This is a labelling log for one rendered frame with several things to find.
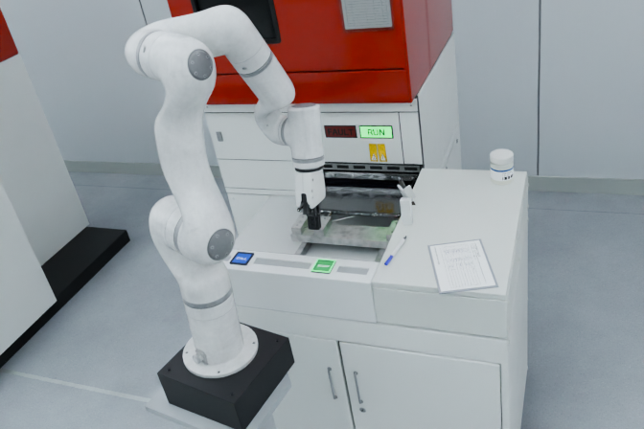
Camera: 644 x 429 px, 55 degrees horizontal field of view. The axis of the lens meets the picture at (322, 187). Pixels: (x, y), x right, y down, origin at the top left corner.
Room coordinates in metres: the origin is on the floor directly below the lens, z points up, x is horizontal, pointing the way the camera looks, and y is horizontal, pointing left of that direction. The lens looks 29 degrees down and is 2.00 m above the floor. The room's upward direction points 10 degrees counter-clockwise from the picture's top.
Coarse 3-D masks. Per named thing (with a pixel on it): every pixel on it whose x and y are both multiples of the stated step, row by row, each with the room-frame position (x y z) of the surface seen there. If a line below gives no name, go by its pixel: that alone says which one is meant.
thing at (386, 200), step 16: (336, 192) 1.92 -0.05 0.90; (352, 192) 1.90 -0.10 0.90; (368, 192) 1.88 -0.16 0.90; (384, 192) 1.86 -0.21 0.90; (400, 192) 1.85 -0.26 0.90; (320, 208) 1.84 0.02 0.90; (336, 208) 1.82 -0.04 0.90; (352, 208) 1.80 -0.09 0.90; (368, 208) 1.78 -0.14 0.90; (384, 208) 1.77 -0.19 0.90; (400, 208) 1.75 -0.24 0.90
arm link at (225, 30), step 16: (192, 16) 1.30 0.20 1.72; (208, 16) 1.30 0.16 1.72; (224, 16) 1.31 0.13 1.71; (240, 16) 1.32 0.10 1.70; (144, 32) 1.28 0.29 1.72; (176, 32) 1.30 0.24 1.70; (192, 32) 1.29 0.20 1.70; (208, 32) 1.29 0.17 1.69; (224, 32) 1.29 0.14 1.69; (240, 32) 1.31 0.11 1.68; (256, 32) 1.35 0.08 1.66; (128, 48) 1.27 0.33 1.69; (208, 48) 1.30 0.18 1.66; (224, 48) 1.30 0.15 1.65; (240, 48) 1.31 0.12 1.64; (256, 48) 1.33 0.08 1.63; (128, 64) 1.28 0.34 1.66; (240, 64) 1.33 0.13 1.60; (256, 64) 1.33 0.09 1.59
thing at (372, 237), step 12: (336, 228) 1.73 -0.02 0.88; (348, 228) 1.72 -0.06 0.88; (360, 228) 1.70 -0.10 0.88; (372, 228) 1.69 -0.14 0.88; (384, 228) 1.68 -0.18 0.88; (300, 240) 1.73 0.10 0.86; (312, 240) 1.71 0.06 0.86; (324, 240) 1.69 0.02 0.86; (336, 240) 1.67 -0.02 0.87; (348, 240) 1.66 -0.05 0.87; (360, 240) 1.64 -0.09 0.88; (372, 240) 1.62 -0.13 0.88; (384, 240) 1.61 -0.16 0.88
